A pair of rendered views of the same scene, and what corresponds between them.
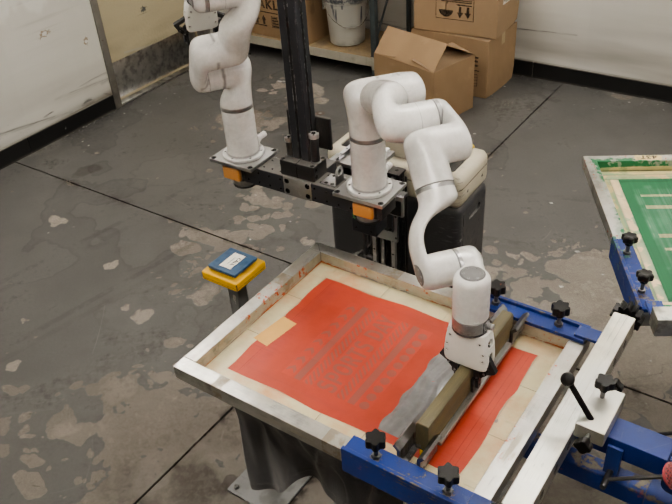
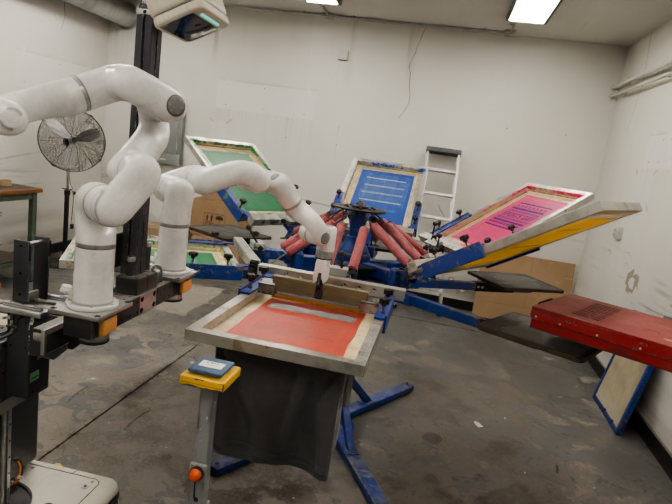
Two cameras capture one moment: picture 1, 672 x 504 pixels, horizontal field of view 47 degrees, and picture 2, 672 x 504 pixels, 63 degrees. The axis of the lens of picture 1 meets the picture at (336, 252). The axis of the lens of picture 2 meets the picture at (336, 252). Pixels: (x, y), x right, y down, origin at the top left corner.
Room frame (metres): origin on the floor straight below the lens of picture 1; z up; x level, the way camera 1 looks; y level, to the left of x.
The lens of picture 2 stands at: (2.17, 1.73, 1.62)
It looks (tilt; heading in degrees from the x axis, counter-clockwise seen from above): 11 degrees down; 243
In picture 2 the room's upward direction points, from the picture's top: 8 degrees clockwise
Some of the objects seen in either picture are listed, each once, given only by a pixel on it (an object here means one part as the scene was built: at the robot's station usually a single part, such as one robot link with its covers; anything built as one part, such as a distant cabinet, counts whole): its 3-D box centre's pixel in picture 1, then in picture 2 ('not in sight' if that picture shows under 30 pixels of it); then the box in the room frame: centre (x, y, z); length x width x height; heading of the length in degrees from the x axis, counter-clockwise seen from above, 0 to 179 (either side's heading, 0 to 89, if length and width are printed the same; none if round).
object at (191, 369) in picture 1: (381, 356); (303, 317); (1.35, -0.09, 0.97); 0.79 x 0.58 x 0.04; 53
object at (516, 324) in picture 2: not in sight; (454, 312); (0.45, -0.32, 0.91); 1.34 x 0.40 x 0.08; 113
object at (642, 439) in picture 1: (624, 440); not in sight; (1.01, -0.54, 1.02); 0.17 x 0.06 x 0.05; 53
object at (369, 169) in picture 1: (371, 160); (168, 247); (1.86, -0.11, 1.21); 0.16 x 0.13 x 0.15; 145
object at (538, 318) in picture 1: (525, 322); (255, 289); (1.43, -0.45, 0.97); 0.30 x 0.05 x 0.07; 53
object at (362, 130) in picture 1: (369, 108); (175, 201); (1.85, -0.11, 1.37); 0.13 x 0.10 x 0.16; 104
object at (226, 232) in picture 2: not in sight; (270, 251); (0.98, -1.55, 0.91); 1.34 x 0.40 x 0.08; 113
